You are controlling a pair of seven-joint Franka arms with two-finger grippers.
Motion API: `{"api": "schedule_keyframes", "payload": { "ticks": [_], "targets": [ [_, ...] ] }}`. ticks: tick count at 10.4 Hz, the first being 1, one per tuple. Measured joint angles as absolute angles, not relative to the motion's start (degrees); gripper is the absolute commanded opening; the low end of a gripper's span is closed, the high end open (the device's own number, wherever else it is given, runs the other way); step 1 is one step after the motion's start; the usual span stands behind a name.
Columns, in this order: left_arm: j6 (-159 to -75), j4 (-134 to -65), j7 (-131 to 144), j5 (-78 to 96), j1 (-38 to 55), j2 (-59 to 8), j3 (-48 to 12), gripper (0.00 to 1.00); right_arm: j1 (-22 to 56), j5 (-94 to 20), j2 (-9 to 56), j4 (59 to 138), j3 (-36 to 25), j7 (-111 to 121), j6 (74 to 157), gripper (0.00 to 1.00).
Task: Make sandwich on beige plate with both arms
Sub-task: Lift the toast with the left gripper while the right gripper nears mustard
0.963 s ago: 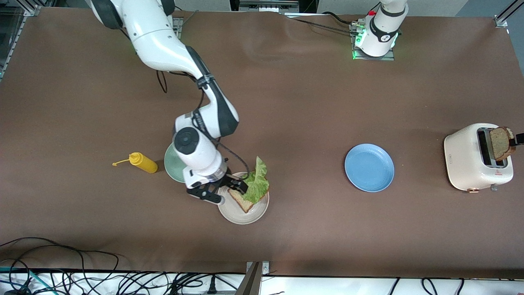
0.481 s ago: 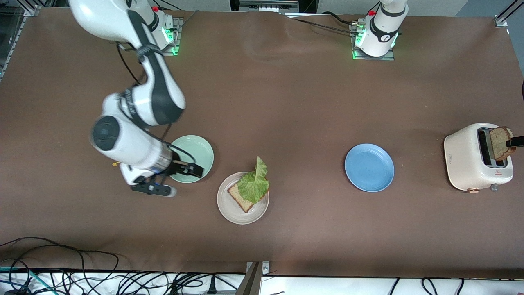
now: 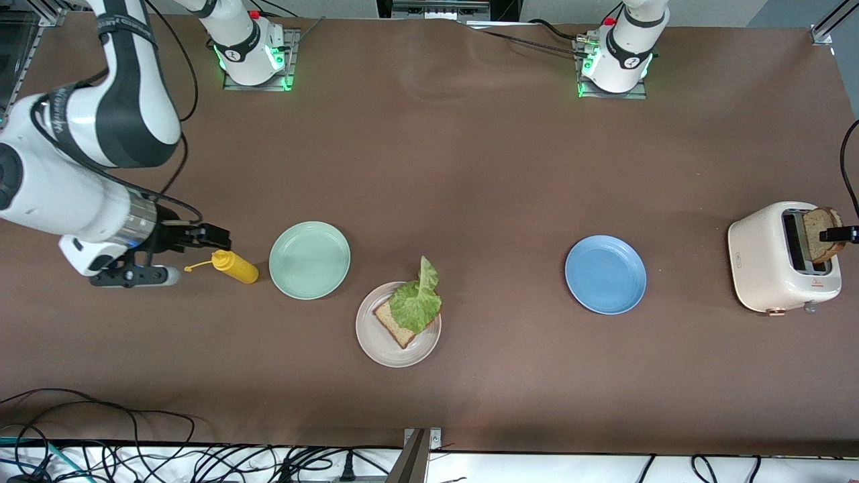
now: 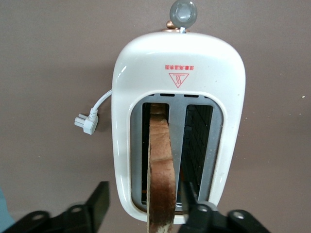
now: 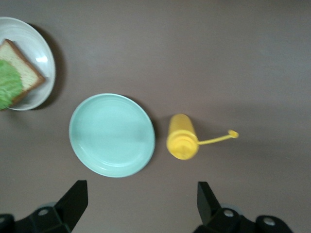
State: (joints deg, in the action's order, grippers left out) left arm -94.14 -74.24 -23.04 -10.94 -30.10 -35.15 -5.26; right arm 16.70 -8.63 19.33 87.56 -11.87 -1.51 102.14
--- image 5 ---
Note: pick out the yellow squeeze bottle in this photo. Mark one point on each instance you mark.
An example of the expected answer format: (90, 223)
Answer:
(181, 138)

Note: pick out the green lettuce leaf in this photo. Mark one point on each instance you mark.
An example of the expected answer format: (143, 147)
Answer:
(8, 85)

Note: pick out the beige plate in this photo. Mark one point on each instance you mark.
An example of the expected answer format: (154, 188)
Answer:
(31, 41)

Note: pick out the brown bread slice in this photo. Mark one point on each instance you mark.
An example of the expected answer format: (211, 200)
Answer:
(22, 68)

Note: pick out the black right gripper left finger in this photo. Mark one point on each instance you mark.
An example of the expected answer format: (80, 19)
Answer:
(70, 206)

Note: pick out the green plate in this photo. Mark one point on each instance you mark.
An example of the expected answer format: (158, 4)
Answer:
(111, 136)

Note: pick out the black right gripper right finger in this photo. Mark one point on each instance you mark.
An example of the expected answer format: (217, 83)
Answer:
(209, 211)

